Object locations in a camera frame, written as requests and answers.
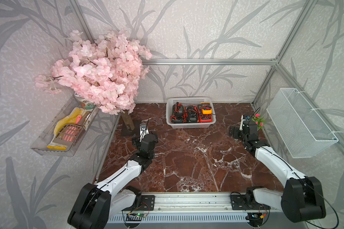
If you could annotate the white plastic basket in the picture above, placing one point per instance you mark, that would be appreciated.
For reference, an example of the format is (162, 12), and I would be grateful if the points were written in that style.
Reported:
(188, 101)

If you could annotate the brown pink slotted tool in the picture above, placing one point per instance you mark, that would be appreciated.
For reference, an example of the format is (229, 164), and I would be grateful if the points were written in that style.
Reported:
(68, 134)

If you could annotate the small black multimeter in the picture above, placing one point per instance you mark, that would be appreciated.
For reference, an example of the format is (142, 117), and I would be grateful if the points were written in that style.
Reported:
(178, 110)

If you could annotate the pink cherry blossom tree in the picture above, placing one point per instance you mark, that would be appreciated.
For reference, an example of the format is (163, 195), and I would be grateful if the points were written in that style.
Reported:
(106, 73)

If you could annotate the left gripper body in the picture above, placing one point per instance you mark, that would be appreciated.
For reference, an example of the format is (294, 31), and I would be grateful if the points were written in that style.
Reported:
(135, 140)

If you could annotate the clear acrylic wall shelf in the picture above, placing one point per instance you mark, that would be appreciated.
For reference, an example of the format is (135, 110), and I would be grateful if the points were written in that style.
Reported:
(44, 145)

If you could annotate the large red multimeter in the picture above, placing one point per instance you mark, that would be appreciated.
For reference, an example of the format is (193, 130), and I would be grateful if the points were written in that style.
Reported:
(205, 118)

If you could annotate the yellow multimeter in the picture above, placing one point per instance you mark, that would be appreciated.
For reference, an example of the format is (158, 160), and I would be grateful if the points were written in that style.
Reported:
(206, 108)

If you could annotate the white wire wall basket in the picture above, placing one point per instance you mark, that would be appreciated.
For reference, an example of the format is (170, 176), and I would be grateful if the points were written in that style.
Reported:
(303, 131)

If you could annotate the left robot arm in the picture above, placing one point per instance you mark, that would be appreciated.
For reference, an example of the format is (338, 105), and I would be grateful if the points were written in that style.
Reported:
(114, 186)

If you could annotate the dark grey green multimeter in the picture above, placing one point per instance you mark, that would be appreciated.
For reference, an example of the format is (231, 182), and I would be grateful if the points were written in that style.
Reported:
(192, 114)

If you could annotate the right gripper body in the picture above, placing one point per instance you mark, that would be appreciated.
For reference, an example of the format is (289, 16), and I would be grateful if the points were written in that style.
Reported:
(238, 133)

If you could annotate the small potted pink flowers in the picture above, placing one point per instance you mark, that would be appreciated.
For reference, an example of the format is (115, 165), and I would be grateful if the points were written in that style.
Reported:
(259, 121)

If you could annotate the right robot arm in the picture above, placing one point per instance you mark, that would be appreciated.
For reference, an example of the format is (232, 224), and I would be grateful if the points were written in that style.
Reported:
(286, 177)

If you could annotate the yellow mesh item on shelf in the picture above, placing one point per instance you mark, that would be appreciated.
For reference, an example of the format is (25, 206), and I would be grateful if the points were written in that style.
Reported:
(69, 119)

